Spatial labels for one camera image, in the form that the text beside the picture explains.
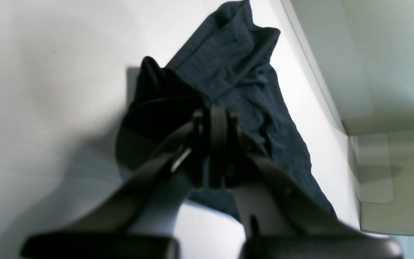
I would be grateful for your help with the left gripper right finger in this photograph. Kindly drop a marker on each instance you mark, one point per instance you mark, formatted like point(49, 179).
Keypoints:
point(281, 220)

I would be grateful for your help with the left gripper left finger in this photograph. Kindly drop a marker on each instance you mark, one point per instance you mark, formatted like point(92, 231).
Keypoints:
point(136, 222)

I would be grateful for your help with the black long-sleeve t-shirt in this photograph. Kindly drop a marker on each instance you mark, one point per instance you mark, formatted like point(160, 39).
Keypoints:
point(226, 62)

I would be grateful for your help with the white cardboard box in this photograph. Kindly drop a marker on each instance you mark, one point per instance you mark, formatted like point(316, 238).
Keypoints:
point(361, 53)

